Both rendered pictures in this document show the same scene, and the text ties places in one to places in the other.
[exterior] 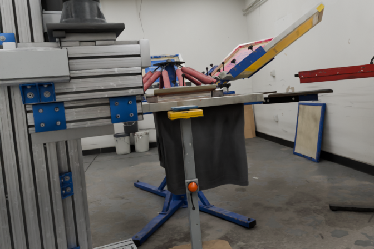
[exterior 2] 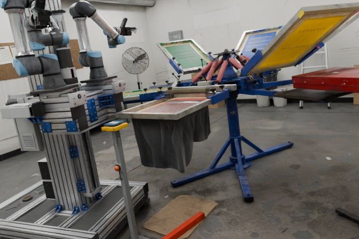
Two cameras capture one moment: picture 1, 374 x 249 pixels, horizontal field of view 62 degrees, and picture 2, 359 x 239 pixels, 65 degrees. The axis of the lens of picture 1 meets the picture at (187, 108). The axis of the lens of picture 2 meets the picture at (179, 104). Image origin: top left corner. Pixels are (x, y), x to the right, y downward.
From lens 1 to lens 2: 1.71 m
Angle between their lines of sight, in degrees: 45
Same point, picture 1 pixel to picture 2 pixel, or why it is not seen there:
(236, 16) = not seen: outside the picture
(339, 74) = (324, 84)
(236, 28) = not seen: outside the picture
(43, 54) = (21, 109)
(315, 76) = (304, 83)
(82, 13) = (44, 83)
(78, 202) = (81, 160)
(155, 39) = not seen: outside the picture
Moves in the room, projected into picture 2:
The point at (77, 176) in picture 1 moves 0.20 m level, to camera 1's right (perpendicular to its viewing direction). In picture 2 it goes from (79, 149) to (92, 152)
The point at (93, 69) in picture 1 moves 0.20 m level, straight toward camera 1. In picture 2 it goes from (52, 109) to (24, 116)
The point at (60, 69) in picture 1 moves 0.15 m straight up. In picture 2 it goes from (26, 114) to (21, 92)
